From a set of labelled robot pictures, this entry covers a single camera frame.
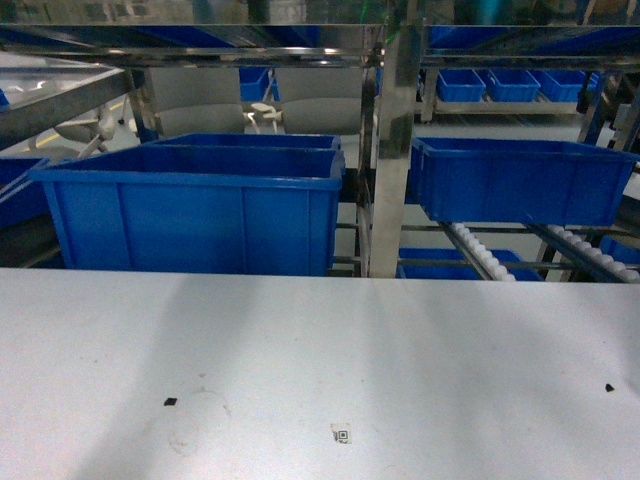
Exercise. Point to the roller rail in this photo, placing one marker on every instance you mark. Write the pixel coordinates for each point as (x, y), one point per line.
(481, 259)
(591, 260)

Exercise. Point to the large blue plastic bin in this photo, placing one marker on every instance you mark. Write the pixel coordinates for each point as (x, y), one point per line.
(197, 209)

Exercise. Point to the blue bin shelf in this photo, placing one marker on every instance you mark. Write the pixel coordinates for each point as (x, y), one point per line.
(470, 180)
(441, 272)

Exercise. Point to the roller rail far right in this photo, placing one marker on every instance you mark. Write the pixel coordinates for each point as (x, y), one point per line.
(591, 260)

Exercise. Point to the blue bin right shelf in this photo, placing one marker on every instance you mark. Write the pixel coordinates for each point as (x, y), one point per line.
(470, 180)

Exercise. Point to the white office chair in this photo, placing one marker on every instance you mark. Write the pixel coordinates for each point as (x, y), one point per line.
(260, 113)

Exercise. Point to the blue bin lower shelf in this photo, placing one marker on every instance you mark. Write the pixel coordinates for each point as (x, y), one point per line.
(441, 272)

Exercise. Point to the steel rack upright post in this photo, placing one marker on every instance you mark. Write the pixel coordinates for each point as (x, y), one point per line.
(403, 44)

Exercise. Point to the small QR code sticker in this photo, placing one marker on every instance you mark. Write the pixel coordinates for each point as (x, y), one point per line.
(342, 433)

